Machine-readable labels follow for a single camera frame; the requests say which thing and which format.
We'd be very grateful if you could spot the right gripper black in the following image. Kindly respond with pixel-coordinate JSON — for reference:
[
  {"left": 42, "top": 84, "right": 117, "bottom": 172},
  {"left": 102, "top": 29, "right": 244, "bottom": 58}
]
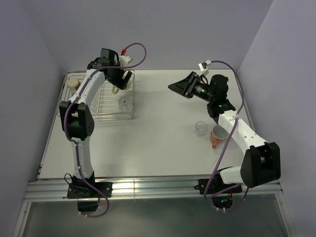
[{"left": 168, "top": 71, "right": 215, "bottom": 103}]

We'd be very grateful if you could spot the pale yellow ceramic mug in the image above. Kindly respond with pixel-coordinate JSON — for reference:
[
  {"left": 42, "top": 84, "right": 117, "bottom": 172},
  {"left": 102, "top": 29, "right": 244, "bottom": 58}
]
[{"left": 112, "top": 80, "right": 131, "bottom": 94}]

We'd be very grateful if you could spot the large clear glass cup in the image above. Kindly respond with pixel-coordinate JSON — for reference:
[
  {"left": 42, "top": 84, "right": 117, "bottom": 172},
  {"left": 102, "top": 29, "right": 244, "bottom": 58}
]
[{"left": 118, "top": 96, "right": 133, "bottom": 113}]

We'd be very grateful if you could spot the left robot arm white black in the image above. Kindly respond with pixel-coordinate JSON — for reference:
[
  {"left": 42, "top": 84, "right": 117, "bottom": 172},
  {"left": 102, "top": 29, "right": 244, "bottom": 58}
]
[{"left": 59, "top": 48, "right": 132, "bottom": 198}]

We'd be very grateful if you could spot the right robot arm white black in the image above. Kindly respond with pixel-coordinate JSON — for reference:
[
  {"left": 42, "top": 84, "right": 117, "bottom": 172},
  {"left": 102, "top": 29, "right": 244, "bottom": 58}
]
[{"left": 168, "top": 72, "right": 281, "bottom": 194}]

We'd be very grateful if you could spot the small clear glass cup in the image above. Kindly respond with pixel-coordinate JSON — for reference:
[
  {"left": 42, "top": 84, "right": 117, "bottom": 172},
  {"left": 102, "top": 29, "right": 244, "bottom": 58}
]
[{"left": 195, "top": 121, "right": 208, "bottom": 137}]

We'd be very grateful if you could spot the orange ceramic mug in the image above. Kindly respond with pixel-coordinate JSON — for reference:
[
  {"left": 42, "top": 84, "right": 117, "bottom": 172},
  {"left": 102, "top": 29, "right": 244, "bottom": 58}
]
[{"left": 210, "top": 125, "right": 229, "bottom": 149}]

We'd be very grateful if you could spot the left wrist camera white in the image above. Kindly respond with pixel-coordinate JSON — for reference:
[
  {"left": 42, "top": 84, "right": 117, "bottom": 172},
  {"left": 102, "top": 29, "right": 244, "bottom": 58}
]
[{"left": 119, "top": 49, "right": 133, "bottom": 67}]

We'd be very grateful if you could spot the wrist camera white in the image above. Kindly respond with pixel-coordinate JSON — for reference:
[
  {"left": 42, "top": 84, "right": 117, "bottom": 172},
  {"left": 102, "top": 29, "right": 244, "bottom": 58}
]
[
  {"left": 119, "top": 49, "right": 133, "bottom": 67},
  {"left": 198, "top": 60, "right": 212, "bottom": 77}
]

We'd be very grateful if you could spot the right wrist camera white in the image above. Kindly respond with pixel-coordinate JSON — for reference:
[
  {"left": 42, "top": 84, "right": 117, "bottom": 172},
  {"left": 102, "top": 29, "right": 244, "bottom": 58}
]
[{"left": 198, "top": 60, "right": 212, "bottom": 77}]

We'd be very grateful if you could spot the wire dish rack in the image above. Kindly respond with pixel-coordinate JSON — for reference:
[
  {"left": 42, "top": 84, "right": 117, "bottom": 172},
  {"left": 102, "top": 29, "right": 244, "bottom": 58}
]
[{"left": 61, "top": 70, "right": 135, "bottom": 122}]

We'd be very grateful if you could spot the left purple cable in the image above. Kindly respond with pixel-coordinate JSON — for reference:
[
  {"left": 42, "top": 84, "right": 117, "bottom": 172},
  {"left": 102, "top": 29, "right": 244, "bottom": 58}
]
[{"left": 63, "top": 43, "right": 148, "bottom": 218}]

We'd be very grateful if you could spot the purple cable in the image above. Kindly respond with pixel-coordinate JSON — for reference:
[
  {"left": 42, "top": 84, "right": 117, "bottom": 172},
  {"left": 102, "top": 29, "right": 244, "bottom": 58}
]
[
  {"left": 203, "top": 60, "right": 248, "bottom": 210},
  {"left": 63, "top": 43, "right": 148, "bottom": 218}
]

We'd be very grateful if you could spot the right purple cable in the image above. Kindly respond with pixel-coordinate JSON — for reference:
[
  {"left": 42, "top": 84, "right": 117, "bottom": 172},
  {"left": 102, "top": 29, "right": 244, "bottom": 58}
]
[{"left": 203, "top": 60, "right": 248, "bottom": 210}]

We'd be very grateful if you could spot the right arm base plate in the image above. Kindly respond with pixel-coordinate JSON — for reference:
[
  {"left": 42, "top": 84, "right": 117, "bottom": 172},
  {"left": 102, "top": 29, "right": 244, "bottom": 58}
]
[{"left": 194, "top": 179, "right": 242, "bottom": 195}]

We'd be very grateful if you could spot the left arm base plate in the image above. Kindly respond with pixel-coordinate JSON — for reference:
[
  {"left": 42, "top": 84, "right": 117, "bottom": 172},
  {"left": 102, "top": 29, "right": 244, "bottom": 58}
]
[{"left": 67, "top": 182, "right": 113, "bottom": 199}]

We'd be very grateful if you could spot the aluminium rail frame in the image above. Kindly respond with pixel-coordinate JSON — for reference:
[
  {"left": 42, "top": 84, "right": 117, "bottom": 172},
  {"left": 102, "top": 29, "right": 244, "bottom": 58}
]
[{"left": 24, "top": 172, "right": 283, "bottom": 201}]

